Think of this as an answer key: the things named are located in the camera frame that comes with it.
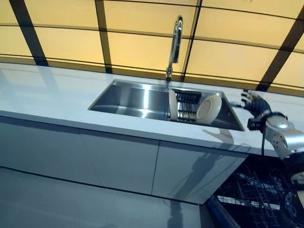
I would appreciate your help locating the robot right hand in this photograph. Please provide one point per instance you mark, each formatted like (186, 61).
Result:
(260, 105)

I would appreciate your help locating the beige ceramic plate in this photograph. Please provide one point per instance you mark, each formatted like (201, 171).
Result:
(172, 104)
(209, 109)

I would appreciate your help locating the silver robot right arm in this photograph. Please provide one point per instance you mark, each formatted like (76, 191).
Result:
(285, 137)

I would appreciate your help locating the black built-in dishwasher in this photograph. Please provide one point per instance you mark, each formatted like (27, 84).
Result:
(251, 194)

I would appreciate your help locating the black sink dish rack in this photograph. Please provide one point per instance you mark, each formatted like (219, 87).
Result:
(187, 107)

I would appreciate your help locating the white cabinet door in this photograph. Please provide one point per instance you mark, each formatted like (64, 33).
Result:
(123, 164)
(40, 145)
(190, 173)

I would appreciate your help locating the chrome pull-down kitchen faucet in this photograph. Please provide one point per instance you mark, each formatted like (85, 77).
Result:
(176, 42)

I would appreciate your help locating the stainless steel sink basin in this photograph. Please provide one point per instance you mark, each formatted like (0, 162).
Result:
(133, 102)

